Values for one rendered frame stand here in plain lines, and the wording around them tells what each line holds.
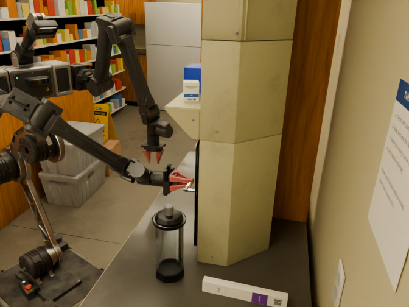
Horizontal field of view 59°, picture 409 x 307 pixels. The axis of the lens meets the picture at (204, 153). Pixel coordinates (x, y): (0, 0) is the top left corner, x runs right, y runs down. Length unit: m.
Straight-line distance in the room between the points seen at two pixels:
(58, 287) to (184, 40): 4.63
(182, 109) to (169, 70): 5.20
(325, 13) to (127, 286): 1.14
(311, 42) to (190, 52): 4.84
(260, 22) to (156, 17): 5.26
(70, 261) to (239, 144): 1.72
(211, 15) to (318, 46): 0.50
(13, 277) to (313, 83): 2.05
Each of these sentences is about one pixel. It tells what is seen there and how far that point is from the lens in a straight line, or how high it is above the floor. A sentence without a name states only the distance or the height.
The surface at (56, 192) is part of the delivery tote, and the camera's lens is 3.62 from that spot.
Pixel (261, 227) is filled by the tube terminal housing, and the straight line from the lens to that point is 1.35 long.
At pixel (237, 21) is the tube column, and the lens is 1.04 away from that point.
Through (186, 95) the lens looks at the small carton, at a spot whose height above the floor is 1.53.
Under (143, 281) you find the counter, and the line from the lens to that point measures 1.29.
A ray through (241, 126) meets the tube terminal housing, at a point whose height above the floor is 1.46.
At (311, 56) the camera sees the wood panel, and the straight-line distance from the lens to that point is 1.41.
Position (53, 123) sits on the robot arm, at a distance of 1.21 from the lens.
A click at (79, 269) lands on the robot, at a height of 0.24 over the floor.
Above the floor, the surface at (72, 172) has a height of 0.38.
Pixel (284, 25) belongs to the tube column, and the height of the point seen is 1.75.
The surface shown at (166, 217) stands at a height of 1.18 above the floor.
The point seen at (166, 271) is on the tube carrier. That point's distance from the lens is 1.25.
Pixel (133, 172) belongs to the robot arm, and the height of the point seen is 1.26.
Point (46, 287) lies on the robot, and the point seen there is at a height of 0.26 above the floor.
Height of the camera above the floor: 1.81
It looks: 23 degrees down
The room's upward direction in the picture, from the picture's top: 2 degrees clockwise
